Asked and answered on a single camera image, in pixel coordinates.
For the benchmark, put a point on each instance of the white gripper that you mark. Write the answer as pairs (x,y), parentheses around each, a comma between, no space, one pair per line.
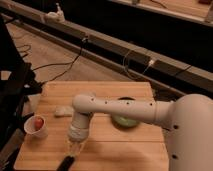
(77,137)

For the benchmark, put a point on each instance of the black eraser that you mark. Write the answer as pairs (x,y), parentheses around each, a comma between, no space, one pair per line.
(66,163)

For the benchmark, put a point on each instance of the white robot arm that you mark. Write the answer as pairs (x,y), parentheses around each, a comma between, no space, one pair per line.
(189,121)

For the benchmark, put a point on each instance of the white crumpled cloth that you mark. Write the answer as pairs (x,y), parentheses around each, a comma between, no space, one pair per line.
(63,111)

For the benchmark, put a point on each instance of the red fruit in cup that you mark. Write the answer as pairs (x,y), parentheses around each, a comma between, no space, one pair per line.
(38,123)

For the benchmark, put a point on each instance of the white paper cup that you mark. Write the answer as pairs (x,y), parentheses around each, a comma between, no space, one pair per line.
(30,129)

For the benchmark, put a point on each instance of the green bowl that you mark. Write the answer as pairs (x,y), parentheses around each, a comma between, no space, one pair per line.
(124,122)

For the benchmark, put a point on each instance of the black tripod stand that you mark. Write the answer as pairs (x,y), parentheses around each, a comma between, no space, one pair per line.
(13,91)

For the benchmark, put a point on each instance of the long metal rail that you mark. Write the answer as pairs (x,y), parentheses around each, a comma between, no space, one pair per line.
(182,47)

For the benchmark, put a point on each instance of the white object on rail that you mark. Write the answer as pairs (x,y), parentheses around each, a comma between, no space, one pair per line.
(58,15)

